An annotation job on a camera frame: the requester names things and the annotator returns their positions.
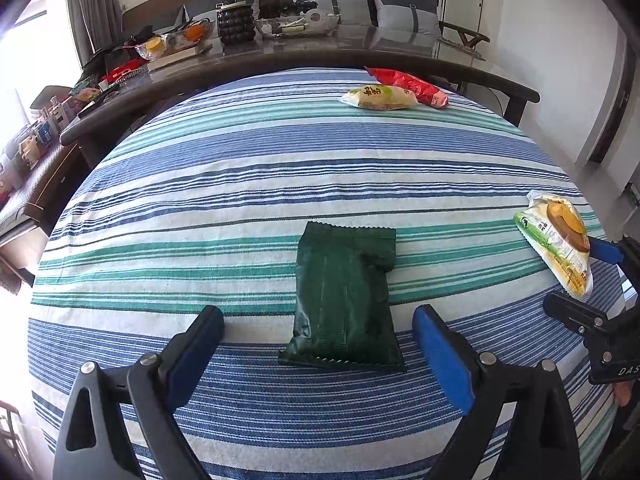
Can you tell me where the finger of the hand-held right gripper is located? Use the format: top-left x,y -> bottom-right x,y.
542,291 -> 610,335
587,236 -> 627,267

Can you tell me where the black bag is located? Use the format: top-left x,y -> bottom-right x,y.
82,35 -> 147,74

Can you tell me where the dark glossy table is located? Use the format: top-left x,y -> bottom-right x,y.
60,26 -> 542,171

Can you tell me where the blue green striped tablecloth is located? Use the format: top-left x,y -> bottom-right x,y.
27,67 -> 626,480

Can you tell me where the grey curtain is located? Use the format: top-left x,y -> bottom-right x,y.
65,0 -> 124,61

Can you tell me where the brown side bench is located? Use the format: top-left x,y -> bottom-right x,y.
0,142 -> 87,248

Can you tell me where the dark green foil packet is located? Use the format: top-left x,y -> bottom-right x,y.
277,221 -> 407,373

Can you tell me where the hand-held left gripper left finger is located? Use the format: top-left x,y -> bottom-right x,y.
52,305 -> 226,480

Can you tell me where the white cabinet with dark panel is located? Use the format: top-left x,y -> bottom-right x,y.
570,20 -> 636,171

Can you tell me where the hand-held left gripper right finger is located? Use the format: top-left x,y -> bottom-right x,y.
412,304 -> 584,480

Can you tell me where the glass fruit bowl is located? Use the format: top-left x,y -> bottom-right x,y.
135,17 -> 213,61

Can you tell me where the yellow green snack packet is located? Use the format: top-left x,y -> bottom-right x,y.
341,85 -> 419,111

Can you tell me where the glass tray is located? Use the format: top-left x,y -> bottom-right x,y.
255,10 -> 339,40

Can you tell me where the green yellow cake packet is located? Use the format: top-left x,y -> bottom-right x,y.
513,190 -> 595,301

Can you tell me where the row of small cartons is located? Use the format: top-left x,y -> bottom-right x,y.
0,86 -> 77,201

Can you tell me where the book under bowl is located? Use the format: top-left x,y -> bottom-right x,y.
146,44 -> 214,72

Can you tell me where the potted plant black vase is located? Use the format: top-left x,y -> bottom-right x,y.
196,0 -> 257,46

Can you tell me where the red flat packet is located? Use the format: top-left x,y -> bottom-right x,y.
102,59 -> 147,84

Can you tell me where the red snack packet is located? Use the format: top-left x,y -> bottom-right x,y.
364,66 -> 450,109

